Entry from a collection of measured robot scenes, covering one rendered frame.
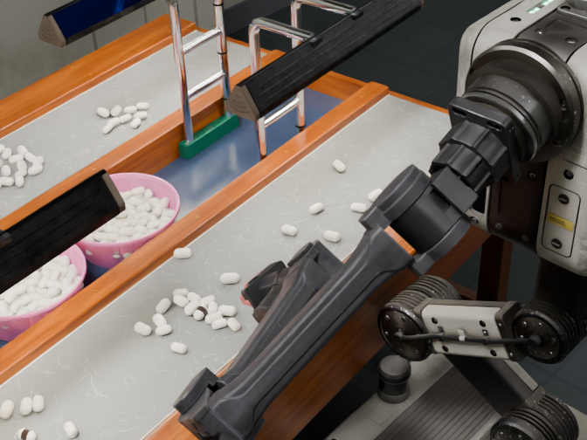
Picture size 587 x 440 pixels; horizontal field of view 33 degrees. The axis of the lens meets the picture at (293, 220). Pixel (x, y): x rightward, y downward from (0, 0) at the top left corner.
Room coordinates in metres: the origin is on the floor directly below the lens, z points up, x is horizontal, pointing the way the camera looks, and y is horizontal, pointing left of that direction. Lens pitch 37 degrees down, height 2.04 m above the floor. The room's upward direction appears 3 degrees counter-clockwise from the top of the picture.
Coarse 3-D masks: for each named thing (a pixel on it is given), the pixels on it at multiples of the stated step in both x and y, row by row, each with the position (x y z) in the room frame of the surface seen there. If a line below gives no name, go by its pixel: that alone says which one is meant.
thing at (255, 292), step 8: (280, 264) 1.34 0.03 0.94; (264, 272) 1.31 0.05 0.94; (272, 272) 1.30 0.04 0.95; (256, 280) 1.29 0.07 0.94; (264, 280) 1.29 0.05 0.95; (272, 280) 1.27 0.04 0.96; (248, 288) 1.27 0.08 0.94; (256, 288) 1.28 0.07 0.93; (264, 288) 1.27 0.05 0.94; (248, 296) 1.26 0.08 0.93; (256, 296) 1.27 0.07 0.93; (264, 296) 1.27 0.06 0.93; (256, 304) 1.26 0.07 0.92
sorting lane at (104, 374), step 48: (336, 144) 2.03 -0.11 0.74; (384, 144) 2.02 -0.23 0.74; (432, 144) 2.01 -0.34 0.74; (288, 192) 1.83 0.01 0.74; (336, 192) 1.83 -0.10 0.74; (240, 240) 1.66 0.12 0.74; (288, 240) 1.66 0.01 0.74; (144, 288) 1.52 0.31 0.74; (192, 288) 1.51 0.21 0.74; (240, 288) 1.51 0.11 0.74; (96, 336) 1.39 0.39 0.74; (144, 336) 1.38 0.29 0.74; (192, 336) 1.37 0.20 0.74; (240, 336) 1.37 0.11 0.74; (48, 384) 1.26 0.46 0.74; (96, 384) 1.26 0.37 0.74; (144, 384) 1.25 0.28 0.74; (0, 432) 1.16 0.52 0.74; (48, 432) 1.15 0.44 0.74; (96, 432) 1.15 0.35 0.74; (144, 432) 1.14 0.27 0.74
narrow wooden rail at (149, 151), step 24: (240, 72) 2.37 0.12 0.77; (216, 96) 2.24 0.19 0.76; (168, 120) 2.13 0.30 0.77; (192, 120) 2.15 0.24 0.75; (144, 144) 2.03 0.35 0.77; (168, 144) 2.08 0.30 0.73; (96, 168) 1.93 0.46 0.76; (120, 168) 1.95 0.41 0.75; (144, 168) 2.01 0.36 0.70; (48, 192) 1.84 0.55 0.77; (24, 216) 1.75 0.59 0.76
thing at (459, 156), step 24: (456, 96) 1.07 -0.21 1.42; (456, 120) 1.06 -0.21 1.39; (480, 120) 1.03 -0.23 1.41; (504, 120) 1.01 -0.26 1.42; (456, 144) 1.02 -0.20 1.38; (480, 144) 1.01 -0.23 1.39; (504, 144) 1.01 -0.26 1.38; (432, 168) 1.01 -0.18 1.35; (456, 168) 0.98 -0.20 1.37; (480, 168) 0.99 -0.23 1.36; (504, 168) 1.01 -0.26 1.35
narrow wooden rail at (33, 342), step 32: (352, 96) 2.21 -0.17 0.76; (384, 96) 2.24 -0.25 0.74; (320, 128) 2.06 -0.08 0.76; (288, 160) 1.93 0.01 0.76; (224, 192) 1.81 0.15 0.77; (256, 192) 1.83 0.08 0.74; (192, 224) 1.70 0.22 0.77; (160, 256) 1.59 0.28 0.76; (96, 288) 1.50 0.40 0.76; (128, 288) 1.52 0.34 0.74; (64, 320) 1.41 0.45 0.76; (0, 352) 1.33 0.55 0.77; (32, 352) 1.33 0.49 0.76; (0, 384) 1.27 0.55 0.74
